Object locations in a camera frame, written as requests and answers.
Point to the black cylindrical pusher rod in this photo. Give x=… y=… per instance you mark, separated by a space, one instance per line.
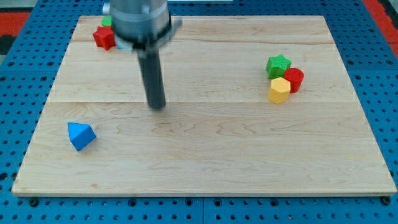
x=152 y=79

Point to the blue triangle block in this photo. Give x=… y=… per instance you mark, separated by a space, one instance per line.
x=80 y=135

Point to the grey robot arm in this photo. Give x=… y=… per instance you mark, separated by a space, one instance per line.
x=143 y=27

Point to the red star block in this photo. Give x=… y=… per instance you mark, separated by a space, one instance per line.
x=104 y=37

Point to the green star block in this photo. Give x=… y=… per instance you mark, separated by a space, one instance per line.
x=277 y=65

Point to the light blue block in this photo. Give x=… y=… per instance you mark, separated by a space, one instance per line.
x=124 y=45

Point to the green round block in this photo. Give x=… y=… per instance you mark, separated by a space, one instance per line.
x=106 y=21

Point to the light wooden board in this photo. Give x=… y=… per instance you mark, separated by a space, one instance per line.
x=219 y=135

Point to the yellow hexagon block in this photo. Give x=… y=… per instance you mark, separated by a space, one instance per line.
x=279 y=90

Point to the red cylinder block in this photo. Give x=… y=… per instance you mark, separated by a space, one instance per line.
x=295 y=76

